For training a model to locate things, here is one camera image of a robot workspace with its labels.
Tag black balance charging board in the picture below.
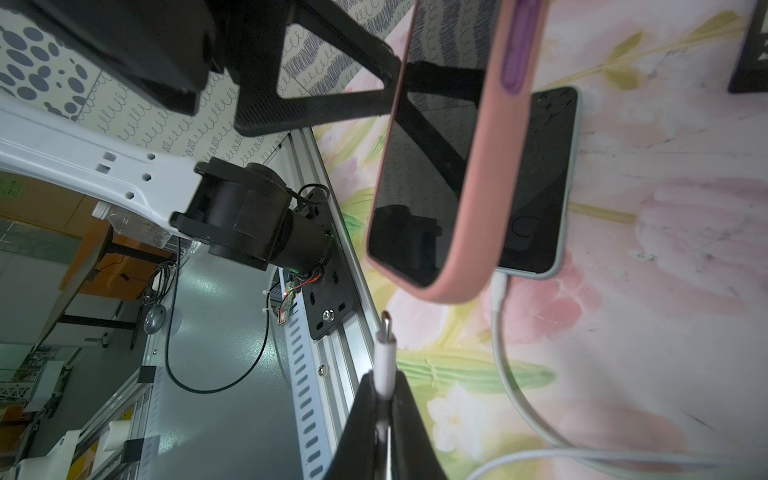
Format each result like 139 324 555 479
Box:
727 0 767 94

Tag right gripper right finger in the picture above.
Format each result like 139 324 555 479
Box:
389 371 447 480

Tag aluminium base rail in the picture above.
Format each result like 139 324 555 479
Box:
263 128 385 480

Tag white charging cable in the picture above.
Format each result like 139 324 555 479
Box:
371 310 398 480
490 272 768 480

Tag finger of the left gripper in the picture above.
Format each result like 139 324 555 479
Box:
232 1 401 137

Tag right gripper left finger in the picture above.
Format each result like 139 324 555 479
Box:
324 372 378 480

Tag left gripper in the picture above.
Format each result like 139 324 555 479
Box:
0 0 289 117

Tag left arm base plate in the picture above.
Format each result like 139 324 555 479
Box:
300 186 361 340

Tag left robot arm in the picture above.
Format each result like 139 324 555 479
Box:
1 1 401 268

